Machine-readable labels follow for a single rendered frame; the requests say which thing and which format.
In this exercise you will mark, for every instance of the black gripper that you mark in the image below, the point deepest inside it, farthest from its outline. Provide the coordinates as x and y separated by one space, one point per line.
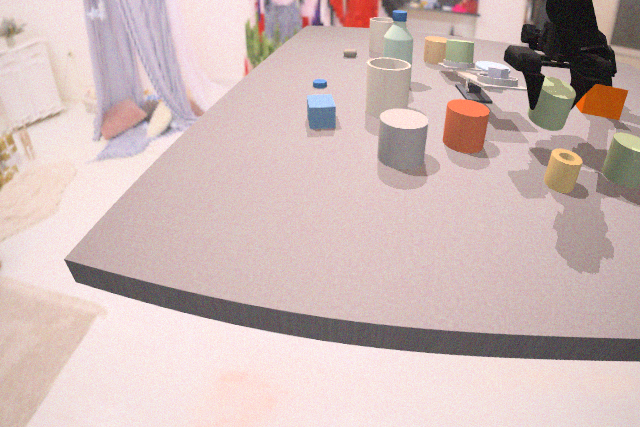
563 45

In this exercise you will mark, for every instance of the white round disc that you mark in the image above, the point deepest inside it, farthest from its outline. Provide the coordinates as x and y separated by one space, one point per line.
483 65

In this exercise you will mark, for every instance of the light blue cube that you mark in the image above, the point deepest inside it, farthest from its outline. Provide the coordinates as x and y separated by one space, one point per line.
321 111

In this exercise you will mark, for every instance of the small blue disc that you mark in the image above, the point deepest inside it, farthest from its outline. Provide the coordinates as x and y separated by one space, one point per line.
319 83

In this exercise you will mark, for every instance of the grey cylinder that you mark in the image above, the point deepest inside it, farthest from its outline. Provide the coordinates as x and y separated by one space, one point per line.
402 138

